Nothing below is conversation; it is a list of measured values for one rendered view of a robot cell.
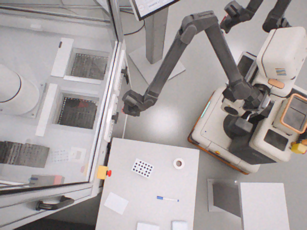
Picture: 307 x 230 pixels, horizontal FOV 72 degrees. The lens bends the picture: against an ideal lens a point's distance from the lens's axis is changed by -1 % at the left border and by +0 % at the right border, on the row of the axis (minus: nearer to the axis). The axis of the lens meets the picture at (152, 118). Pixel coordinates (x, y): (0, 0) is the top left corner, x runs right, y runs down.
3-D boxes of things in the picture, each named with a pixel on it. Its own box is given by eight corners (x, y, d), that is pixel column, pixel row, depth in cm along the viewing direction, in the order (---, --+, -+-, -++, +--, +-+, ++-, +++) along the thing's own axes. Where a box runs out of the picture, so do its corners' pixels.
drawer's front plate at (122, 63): (126, 58, 150) (124, 49, 139) (118, 96, 142) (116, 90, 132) (123, 58, 150) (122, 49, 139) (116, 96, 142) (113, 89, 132)
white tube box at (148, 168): (154, 166, 137) (154, 166, 133) (148, 178, 134) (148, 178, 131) (136, 158, 138) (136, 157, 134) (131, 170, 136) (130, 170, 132)
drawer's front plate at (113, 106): (118, 99, 142) (115, 93, 131) (109, 142, 134) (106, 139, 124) (115, 99, 142) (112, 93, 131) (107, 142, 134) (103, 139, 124)
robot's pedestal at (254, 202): (236, 178, 209) (284, 181, 136) (239, 211, 201) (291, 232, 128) (206, 178, 209) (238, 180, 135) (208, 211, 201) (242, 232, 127)
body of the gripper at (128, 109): (123, 100, 115) (130, 98, 109) (139, 106, 121) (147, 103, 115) (122, 112, 114) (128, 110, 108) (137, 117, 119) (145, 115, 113)
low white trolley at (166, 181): (182, 158, 213) (199, 149, 140) (174, 224, 197) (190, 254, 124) (124, 150, 214) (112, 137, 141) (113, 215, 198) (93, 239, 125)
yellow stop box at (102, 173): (109, 166, 128) (107, 166, 121) (107, 179, 126) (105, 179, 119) (101, 166, 128) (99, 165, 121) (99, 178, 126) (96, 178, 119)
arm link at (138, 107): (146, 112, 107) (150, 103, 109) (135, 105, 104) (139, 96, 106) (138, 114, 112) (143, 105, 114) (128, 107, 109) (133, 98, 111)
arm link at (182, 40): (200, 29, 77) (196, 19, 85) (187, 22, 76) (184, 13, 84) (152, 110, 104) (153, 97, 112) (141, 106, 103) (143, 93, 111)
